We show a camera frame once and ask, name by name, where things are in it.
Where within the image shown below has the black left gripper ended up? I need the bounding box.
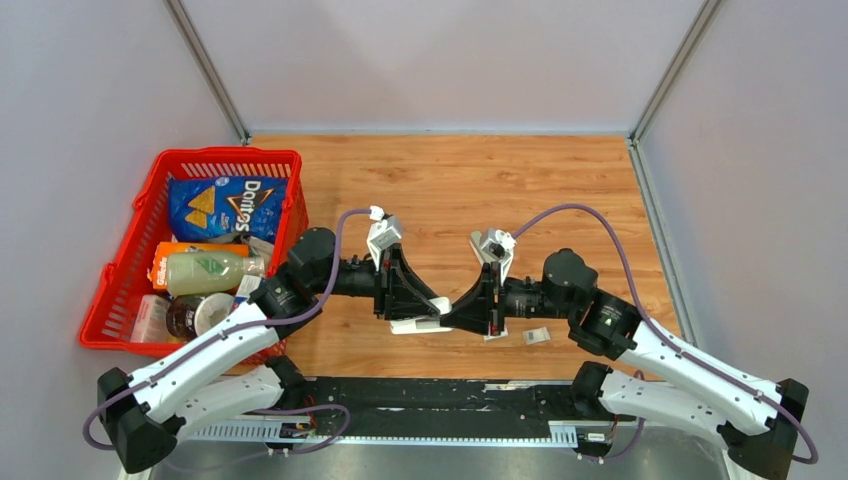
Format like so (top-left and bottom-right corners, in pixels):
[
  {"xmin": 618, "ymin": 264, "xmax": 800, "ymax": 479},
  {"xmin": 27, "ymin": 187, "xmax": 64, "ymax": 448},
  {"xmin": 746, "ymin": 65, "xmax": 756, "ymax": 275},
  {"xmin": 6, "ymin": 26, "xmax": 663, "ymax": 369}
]
[{"xmin": 311, "ymin": 239, "xmax": 440, "ymax": 319}]

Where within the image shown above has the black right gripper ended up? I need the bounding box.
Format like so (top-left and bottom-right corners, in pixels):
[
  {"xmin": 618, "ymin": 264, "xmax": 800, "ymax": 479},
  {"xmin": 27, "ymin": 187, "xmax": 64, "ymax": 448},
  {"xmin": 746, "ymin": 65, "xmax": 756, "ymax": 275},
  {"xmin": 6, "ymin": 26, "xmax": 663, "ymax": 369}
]
[{"xmin": 438, "ymin": 265, "xmax": 573, "ymax": 341}]

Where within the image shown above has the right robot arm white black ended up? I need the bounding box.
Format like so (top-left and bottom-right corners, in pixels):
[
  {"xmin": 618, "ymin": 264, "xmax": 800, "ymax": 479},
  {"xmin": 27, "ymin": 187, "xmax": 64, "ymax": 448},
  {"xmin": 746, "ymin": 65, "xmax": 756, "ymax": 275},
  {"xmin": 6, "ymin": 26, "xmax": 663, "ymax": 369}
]
[{"xmin": 439, "ymin": 249, "xmax": 809, "ymax": 479}]

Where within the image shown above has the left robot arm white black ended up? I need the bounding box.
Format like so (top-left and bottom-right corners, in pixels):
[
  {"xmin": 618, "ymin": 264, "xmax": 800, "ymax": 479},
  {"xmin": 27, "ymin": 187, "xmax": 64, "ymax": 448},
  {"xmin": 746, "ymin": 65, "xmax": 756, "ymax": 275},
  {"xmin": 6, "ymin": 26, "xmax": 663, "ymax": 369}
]
[{"xmin": 83, "ymin": 220, "xmax": 451, "ymax": 473}]

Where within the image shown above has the white staple box red label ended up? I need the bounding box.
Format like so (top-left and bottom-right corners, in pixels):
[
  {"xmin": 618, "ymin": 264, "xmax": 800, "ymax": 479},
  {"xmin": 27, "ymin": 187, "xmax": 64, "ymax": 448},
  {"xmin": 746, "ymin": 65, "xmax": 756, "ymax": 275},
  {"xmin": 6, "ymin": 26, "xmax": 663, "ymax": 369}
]
[{"xmin": 483, "ymin": 330, "xmax": 509, "ymax": 342}]

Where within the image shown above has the small clear staple box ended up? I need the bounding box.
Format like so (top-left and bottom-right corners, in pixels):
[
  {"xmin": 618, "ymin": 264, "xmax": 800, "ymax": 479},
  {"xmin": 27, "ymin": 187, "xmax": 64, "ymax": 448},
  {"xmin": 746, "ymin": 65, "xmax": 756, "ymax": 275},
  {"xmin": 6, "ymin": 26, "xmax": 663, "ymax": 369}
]
[{"xmin": 522, "ymin": 327, "xmax": 551, "ymax": 345}]

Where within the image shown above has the small blue white box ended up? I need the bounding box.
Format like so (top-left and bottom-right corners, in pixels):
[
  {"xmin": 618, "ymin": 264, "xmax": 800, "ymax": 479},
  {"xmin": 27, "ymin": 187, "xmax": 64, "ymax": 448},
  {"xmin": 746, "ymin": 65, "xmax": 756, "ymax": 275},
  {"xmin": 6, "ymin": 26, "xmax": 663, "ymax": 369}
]
[{"xmin": 234, "ymin": 275, "xmax": 263, "ymax": 303}]

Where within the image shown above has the dark jar with white lid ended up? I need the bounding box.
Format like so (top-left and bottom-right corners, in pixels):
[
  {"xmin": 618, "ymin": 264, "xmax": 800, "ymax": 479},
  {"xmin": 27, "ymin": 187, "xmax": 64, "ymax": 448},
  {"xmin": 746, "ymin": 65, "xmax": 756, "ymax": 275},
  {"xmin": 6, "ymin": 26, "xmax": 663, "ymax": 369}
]
[{"xmin": 165, "ymin": 293, "xmax": 235, "ymax": 341}]

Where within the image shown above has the pale green lotion bottle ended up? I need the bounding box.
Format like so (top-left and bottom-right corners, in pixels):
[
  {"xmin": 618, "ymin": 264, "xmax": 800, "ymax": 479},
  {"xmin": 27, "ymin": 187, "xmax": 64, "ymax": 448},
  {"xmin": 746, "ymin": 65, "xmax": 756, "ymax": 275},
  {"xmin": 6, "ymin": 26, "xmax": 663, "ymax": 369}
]
[{"xmin": 165, "ymin": 251, "xmax": 266, "ymax": 297}]

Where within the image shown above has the blue Doritos chip bag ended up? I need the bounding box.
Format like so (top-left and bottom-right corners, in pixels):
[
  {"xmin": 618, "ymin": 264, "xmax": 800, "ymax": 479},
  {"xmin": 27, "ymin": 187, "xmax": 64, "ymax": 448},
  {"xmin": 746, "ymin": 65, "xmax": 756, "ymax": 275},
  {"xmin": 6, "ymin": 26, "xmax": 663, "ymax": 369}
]
[{"xmin": 167, "ymin": 176, "xmax": 288, "ymax": 243}]

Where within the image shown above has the orange Gillette package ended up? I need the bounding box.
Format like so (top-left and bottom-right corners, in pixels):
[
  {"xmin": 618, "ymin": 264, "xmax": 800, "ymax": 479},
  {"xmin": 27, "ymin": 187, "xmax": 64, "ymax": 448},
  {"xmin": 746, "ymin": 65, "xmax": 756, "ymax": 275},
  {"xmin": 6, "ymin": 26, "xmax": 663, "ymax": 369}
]
[{"xmin": 149, "ymin": 242, "xmax": 250, "ymax": 297}]

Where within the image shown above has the clear pink plastic package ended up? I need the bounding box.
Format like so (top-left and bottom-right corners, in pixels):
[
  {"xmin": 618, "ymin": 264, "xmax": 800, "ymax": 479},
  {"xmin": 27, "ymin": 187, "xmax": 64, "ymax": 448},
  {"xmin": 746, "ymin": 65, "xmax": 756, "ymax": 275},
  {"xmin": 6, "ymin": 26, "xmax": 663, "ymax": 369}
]
[{"xmin": 130, "ymin": 294, "xmax": 171, "ymax": 343}]

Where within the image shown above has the red plastic shopping basket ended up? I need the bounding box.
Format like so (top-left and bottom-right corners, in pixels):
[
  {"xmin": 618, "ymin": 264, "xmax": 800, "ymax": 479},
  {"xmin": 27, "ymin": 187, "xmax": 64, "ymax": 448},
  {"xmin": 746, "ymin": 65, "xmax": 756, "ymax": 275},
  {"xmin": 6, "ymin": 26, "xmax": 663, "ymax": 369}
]
[{"xmin": 77, "ymin": 146, "xmax": 309, "ymax": 358}]

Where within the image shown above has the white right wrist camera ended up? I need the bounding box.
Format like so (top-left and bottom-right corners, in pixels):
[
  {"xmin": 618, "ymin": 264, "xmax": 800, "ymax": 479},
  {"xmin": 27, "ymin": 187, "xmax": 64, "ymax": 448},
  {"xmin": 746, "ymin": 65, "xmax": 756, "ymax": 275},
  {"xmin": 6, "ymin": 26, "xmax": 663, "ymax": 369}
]
[{"xmin": 470, "ymin": 228, "xmax": 516, "ymax": 281}]

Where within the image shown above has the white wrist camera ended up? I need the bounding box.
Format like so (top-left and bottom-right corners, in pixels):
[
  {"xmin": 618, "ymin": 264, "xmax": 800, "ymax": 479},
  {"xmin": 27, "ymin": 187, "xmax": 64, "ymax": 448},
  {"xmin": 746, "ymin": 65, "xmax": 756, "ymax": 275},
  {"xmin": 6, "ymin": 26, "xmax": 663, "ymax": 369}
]
[
  {"xmin": 470, "ymin": 228, "xmax": 516, "ymax": 281},
  {"xmin": 366, "ymin": 205, "xmax": 403, "ymax": 268}
]

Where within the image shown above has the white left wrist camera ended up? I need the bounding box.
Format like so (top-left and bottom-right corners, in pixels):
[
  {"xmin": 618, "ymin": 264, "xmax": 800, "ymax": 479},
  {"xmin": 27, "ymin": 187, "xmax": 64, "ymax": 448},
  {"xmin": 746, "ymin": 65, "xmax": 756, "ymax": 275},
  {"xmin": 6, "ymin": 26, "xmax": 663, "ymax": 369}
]
[{"xmin": 366, "ymin": 205, "xmax": 403, "ymax": 268}]

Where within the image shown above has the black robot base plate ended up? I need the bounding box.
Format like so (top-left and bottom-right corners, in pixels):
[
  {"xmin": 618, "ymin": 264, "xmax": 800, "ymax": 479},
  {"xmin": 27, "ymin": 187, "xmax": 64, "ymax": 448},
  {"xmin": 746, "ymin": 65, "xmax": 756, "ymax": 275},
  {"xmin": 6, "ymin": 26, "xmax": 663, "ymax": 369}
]
[{"xmin": 275, "ymin": 377, "xmax": 614, "ymax": 439}]

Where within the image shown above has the aluminium frame rail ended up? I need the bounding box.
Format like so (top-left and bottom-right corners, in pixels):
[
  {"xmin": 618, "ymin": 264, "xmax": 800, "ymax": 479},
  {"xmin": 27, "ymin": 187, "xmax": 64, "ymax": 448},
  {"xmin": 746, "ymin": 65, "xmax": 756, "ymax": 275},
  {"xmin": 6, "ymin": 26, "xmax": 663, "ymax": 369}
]
[{"xmin": 117, "ymin": 372, "xmax": 763, "ymax": 480}]

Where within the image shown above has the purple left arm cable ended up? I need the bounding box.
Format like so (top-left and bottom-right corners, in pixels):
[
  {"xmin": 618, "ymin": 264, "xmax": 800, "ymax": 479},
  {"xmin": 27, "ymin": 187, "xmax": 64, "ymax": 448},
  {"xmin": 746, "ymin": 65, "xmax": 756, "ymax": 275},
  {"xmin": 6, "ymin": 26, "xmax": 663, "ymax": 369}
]
[{"xmin": 82, "ymin": 207, "xmax": 376, "ymax": 458}]

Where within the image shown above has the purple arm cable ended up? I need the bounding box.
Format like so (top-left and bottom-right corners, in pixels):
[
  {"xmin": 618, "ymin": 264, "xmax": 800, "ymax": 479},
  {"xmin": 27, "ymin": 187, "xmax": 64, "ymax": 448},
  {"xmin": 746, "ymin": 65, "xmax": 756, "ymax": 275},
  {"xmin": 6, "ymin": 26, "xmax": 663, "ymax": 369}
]
[
  {"xmin": 82, "ymin": 207, "xmax": 376, "ymax": 458},
  {"xmin": 511, "ymin": 203, "xmax": 819, "ymax": 465}
]

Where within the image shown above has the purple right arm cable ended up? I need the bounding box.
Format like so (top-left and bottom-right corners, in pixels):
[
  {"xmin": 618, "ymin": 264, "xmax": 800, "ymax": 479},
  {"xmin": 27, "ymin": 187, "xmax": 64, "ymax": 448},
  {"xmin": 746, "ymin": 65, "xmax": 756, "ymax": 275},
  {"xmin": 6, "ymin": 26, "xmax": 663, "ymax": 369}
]
[{"xmin": 511, "ymin": 203, "xmax": 819, "ymax": 465}]

